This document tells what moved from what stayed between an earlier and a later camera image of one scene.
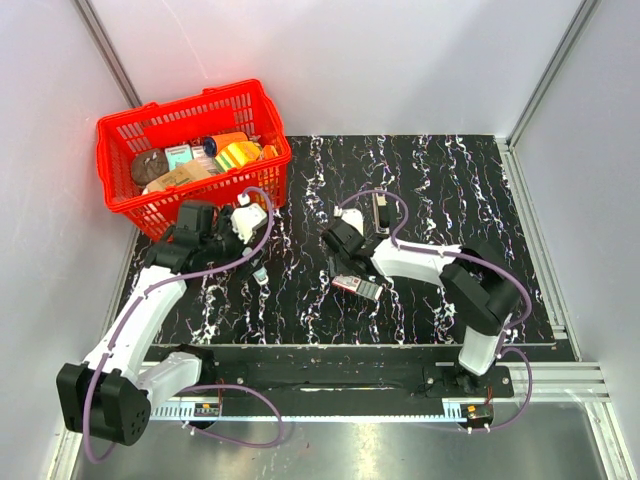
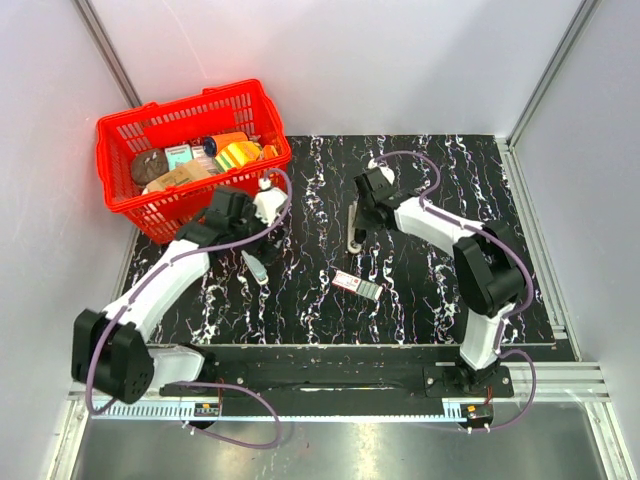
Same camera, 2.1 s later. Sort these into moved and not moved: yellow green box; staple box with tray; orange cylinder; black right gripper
Moved: black right gripper
Not moved: orange cylinder; staple box with tray; yellow green box
